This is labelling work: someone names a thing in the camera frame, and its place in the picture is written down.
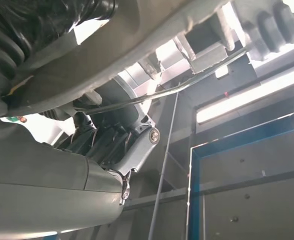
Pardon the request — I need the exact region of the thin grey rod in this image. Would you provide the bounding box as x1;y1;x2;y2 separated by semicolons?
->
148;92;179;240

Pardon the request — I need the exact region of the blue overhead frame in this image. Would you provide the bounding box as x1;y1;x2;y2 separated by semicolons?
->
185;110;294;240

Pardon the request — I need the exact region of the long ceiling light strip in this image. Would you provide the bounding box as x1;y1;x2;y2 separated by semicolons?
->
196;64;294;124

